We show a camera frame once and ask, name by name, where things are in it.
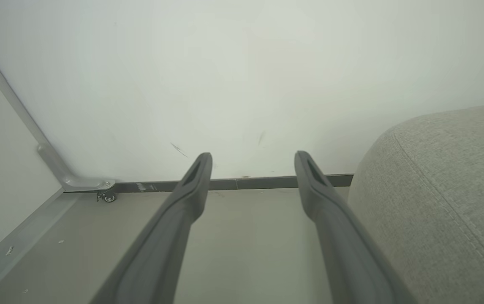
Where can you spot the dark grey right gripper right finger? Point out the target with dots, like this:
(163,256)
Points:
(352,261)

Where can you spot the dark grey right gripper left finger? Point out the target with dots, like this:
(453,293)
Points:
(157,261)

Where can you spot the small black caster wheel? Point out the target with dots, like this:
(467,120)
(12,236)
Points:
(109,197)

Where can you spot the grey fabric sofa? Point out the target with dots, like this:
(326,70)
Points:
(444,202)

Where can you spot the black baseboard strip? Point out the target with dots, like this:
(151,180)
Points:
(259,183)

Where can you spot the grey metal corner bracket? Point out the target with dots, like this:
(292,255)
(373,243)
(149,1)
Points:
(77,184)

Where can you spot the grey metal partition frame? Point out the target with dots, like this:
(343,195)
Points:
(1,86)

